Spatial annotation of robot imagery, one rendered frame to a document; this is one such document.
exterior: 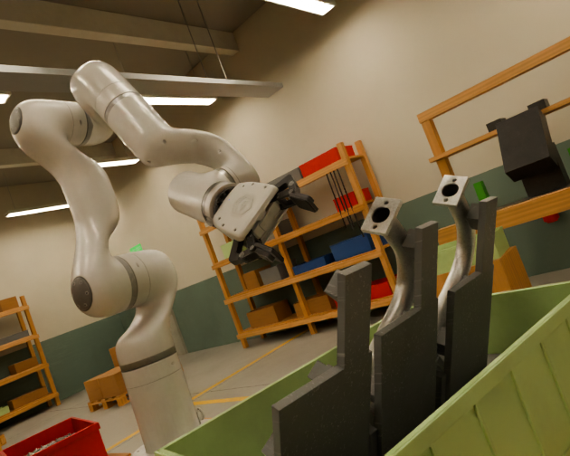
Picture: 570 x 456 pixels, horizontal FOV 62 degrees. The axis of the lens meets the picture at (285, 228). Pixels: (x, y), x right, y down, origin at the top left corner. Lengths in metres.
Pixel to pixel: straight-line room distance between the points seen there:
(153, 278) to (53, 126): 0.38
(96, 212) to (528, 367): 0.84
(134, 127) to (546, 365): 0.77
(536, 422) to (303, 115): 6.37
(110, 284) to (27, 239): 10.46
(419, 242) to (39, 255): 10.95
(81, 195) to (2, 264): 10.10
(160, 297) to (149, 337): 0.10
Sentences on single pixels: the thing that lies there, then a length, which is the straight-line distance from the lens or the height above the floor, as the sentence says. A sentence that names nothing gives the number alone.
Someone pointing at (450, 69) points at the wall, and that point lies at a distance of 5.90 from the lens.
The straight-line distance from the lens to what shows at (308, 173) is 6.15.
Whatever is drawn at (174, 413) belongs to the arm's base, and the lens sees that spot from 1.06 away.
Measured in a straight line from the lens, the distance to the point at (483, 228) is 0.81.
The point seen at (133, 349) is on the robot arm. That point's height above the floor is 1.09.
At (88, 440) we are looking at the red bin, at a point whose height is 0.89.
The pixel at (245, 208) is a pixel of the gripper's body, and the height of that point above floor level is 1.26.
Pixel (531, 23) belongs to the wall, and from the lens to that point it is 5.72.
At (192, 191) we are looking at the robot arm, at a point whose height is 1.33.
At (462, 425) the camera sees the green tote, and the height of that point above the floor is 0.93.
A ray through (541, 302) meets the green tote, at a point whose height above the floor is 0.93.
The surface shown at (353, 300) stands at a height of 1.09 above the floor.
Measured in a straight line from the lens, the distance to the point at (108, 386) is 7.48.
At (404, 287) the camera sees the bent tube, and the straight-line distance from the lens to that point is 0.73.
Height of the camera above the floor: 1.17
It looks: 3 degrees up
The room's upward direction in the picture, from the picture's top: 21 degrees counter-clockwise
